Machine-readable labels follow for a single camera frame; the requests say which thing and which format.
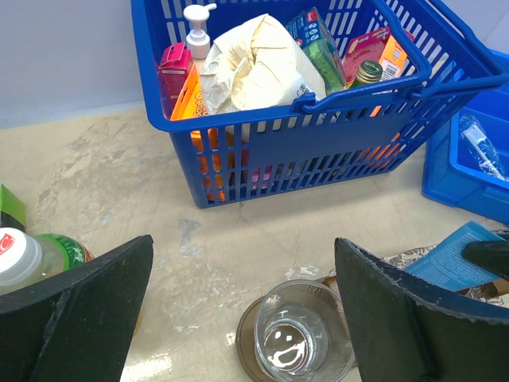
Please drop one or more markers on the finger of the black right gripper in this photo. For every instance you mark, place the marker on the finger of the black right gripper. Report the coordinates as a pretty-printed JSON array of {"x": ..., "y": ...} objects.
[{"x": 492, "y": 256}]

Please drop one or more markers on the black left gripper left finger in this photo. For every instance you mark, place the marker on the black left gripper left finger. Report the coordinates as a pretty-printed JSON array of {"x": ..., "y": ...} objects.
[{"x": 77, "y": 325}]

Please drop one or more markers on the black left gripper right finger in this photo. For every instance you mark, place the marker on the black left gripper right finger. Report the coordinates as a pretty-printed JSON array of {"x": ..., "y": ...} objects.
[{"x": 405, "y": 329}]

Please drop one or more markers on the blue toothpaste tube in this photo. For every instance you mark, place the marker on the blue toothpaste tube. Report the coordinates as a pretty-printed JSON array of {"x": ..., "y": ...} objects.
[{"x": 445, "y": 267}]

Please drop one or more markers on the clear plastic cup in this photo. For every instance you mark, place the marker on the clear plastic cup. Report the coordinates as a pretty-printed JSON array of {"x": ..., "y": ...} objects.
[{"x": 298, "y": 338}]

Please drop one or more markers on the clear acrylic toothbrush holder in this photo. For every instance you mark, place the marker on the clear acrylic toothbrush holder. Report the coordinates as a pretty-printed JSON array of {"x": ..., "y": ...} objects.
[{"x": 495, "y": 293}]

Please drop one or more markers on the white wrapped toothbrush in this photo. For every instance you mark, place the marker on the white wrapped toothbrush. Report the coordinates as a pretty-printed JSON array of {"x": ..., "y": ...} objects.
[{"x": 481, "y": 147}]

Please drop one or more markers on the orange juice bottle green label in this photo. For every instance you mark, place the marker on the orange juice bottle green label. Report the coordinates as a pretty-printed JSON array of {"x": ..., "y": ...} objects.
[{"x": 26, "y": 260}]

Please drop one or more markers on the blue plastic divided bin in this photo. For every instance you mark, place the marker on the blue plastic divided bin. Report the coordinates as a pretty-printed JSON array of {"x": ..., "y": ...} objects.
[{"x": 451, "y": 174}]

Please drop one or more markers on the black green Gillette box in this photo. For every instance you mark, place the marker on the black green Gillette box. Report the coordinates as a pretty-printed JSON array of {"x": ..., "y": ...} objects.
[{"x": 12, "y": 210}]

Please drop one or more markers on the orange cardboard box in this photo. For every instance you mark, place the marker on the orange cardboard box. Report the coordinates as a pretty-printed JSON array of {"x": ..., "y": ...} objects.
[{"x": 392, "y": 60}]

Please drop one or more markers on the green glass bottle gold cap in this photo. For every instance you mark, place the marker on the green glass bottle gold cap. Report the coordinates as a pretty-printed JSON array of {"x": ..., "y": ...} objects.
[{"x": 369, "y": 72}]

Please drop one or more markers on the blue plastic shopping basket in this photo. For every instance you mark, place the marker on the blue plastic shopping basket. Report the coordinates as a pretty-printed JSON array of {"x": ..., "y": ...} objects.
[{"x": 356, "y": 133}]

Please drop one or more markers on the pink scrubber pack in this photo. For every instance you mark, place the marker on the pink scrubber pack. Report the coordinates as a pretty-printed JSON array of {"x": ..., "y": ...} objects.
[{"x": 368, "y": 46}]

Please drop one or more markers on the orange scrub pack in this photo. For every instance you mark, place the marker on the orange scrub pack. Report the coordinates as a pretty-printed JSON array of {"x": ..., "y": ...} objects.
[{"x": 190, "y": 105}]

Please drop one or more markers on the magenta small box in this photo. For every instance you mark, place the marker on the magenta small box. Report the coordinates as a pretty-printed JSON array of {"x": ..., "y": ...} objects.
[{"x": 175, "y": 66}]

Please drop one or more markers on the green sponge pack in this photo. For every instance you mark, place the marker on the green sponge pack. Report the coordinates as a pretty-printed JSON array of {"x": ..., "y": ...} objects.
[{"x": 312, "y": 35}]

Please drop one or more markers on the white crumpled paper bag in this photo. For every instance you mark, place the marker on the white crumpled paper bag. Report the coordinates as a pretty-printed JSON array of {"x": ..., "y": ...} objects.
[{"x": 257, "y": 65}]

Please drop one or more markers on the white pump dispenser bottle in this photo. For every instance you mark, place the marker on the white pump dispenser bottle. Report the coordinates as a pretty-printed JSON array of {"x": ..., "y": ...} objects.
[{"x": 197, "y": 40}]

